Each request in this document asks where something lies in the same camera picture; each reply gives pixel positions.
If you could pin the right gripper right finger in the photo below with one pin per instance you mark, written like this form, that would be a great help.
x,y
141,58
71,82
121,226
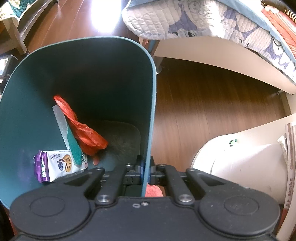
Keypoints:
x,y
168,177

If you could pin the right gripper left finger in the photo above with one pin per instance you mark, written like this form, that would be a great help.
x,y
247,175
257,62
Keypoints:
x,y
116,181

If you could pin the red plastic bag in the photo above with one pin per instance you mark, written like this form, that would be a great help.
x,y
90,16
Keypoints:
x,y
88,139

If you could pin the white teal tissue pack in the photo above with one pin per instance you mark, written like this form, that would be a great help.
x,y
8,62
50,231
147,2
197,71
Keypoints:
x,y
67,135

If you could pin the white purple biscuit package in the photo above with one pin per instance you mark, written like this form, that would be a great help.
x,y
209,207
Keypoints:
x,y
51,165

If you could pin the dark teal trash bin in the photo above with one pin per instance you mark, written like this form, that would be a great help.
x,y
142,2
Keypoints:
x,y
110,84

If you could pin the orange foam fruit net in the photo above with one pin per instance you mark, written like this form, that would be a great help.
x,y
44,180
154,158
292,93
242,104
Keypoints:
x,y
153,191

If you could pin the wooden bench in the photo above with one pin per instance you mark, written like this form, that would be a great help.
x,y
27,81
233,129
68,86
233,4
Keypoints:
x,y
13,37

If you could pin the green white zigzag quilt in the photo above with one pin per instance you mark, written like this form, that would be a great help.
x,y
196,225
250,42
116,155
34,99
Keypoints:
x,y
15,10

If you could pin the white nightstand shelf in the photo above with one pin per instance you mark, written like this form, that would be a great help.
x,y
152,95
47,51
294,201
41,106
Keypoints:
x,y
254,159

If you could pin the books on shelf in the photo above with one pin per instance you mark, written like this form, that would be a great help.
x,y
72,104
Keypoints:
x,y
287,144

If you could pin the bed with orange bedspread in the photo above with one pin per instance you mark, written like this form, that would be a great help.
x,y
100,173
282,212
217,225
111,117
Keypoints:
x,y
234,35

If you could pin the clothes pile on bed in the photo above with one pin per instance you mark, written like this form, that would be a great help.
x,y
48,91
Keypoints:
x,y
282,17

